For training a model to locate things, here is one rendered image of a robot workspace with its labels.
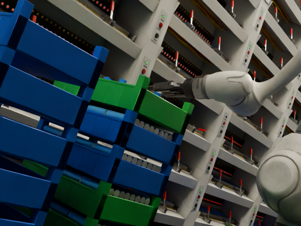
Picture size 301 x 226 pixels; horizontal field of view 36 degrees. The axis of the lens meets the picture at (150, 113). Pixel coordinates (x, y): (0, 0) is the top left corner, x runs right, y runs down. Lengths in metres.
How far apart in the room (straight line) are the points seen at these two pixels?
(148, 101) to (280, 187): 0.40
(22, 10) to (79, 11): 0.72
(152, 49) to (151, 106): 0.74
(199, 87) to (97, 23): 0.44
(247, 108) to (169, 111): 0.73
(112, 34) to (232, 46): 0.92
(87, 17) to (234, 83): 0.55
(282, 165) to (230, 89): 0.51
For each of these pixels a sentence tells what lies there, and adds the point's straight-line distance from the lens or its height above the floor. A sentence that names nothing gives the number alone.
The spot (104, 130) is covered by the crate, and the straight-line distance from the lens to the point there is 1.02.
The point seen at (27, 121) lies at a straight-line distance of 1.41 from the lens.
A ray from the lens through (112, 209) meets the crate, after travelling 1.02.
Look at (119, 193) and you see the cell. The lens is 1.03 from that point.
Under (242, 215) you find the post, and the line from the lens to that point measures 2.87.
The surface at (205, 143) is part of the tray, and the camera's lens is 2.20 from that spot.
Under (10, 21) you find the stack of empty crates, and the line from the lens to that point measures 0.78.
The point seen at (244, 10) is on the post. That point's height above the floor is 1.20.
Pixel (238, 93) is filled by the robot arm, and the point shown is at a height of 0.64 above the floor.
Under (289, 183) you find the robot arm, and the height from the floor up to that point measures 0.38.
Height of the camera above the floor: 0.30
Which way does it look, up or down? 6 degrees up
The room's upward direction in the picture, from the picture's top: 20 degrees clockwise
